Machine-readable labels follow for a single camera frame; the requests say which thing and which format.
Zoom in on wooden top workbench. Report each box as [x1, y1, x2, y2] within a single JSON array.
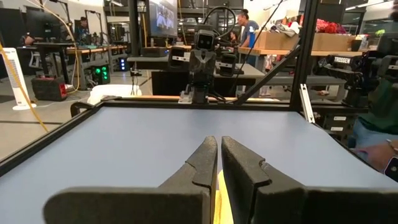
[[238, 46, 373, 72], [65, 45, 128, 91]]

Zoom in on black aluminium table frame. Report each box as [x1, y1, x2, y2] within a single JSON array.
[[0, 0, 371, 178]]

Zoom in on yellow orange waffle towel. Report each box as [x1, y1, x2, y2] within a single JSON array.
[[213, 169, 234, 224]]

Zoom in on black computer green lights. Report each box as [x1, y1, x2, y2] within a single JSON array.
[[91, 63, 111, 85]]

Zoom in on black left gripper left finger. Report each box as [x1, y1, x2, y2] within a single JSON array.
[[43, 135, 218, 224]]

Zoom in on flat black desktop device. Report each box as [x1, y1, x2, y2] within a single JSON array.
[[141, 46, 171, 58]]

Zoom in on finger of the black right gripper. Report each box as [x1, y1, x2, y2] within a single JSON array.
[[202, 49, 217, 85], [188, 49, 203, 85]]

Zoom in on white tower fan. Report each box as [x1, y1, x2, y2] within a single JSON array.
[[1, 47, 37, 111]]

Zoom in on black computer monitor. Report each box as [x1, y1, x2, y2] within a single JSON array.
[[25, 10, 62, 40]]

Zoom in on person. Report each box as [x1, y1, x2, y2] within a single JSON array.
[[20, 32, 37, 47], [75, 16, 91, 46], [236, 8, 260, 68], [347, 77, 398, 183]]

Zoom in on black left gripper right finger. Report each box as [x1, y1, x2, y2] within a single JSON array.
[[221, 136, 398, 224]]

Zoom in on red fabric pile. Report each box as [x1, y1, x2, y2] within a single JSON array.
[[316, 18, 346, 34]]

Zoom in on large wall display screen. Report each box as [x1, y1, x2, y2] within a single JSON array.
[[148, 0, 179, 39]]

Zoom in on person's hand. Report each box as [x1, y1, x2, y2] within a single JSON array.
[[354, 139, 398, 172]]

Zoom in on black wrist watch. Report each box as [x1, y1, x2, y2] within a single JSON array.
[[382, 154, 398, 184]]

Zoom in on black perforated computer tower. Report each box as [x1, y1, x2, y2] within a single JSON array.
[[30, 75, 68, 102]]

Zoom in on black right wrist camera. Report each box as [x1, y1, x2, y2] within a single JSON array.
[[195, 29, 216, 50]]

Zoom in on black drawer white labels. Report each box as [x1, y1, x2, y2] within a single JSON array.
[[322, 113, 354, 135]]

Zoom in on white rounded object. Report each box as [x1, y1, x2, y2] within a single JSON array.
[[86, 83, 143, 106]]

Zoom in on silver aluminium bracket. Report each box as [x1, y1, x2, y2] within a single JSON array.
[[298, 83, 316, 124]]

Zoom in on brown cardboard box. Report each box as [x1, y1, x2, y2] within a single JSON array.
[[312, 32, 356, 52], [254, 30, 302, 51]]

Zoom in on yellow hanging cable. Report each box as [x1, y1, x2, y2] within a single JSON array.
[[23, 0, 81, 95], [0, 42, 50, 134]]

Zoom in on black desk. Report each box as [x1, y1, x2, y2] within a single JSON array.
[[17, 42, 75, 85]]

